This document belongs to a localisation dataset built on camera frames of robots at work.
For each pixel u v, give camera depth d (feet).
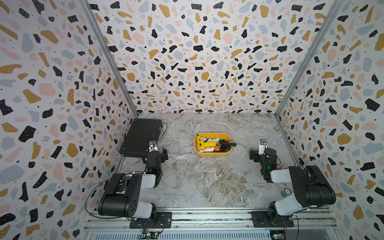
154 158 2.26
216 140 3.29
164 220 2.41
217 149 3.16
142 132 3.61
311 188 1.50
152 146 2.54
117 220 2.44
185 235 2.55
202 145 3.10
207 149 3.13
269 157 2.36
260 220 2.40
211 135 3.47
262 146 2.71
